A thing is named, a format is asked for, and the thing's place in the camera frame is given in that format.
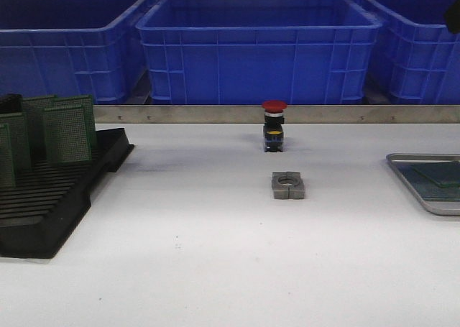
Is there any red emergency stop button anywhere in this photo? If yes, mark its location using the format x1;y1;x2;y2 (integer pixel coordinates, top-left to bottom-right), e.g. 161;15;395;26
262;100;288;152

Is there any green perforated circuit board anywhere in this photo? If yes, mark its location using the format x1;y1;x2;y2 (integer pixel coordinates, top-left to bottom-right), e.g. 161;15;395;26
400;166;459;201

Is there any grey square block with hole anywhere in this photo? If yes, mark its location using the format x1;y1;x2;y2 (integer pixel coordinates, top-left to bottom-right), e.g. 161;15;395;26
272;172;305;200

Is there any black slotted board rack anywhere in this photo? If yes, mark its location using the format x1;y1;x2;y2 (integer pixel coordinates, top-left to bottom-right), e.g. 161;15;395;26
0;93;136;260

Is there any blue plastic bin right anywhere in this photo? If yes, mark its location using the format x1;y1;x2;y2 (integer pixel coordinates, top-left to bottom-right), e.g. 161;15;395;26
362;0;459;104

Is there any green circuit board left edge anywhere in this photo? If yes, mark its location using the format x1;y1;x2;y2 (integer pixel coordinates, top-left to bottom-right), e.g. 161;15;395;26
1;112;32;172

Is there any silver metal tray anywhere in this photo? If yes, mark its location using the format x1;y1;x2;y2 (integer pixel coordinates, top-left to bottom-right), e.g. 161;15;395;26
387;153;459;216

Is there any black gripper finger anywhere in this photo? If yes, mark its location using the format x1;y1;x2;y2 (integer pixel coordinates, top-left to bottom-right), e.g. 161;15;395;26
443;0;460;33

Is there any blue plastic bin centre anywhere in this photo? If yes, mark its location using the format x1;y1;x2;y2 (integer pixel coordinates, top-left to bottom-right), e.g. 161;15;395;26
137;0;381;105

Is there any blue plastic bin left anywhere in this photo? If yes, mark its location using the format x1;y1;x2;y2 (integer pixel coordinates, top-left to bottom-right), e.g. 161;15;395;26
1;0;148;104

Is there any blue plastic bin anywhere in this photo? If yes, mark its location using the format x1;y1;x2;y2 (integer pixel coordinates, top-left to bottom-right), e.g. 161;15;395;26
137;0;381;105
1;0;148;104
362;0;459;104

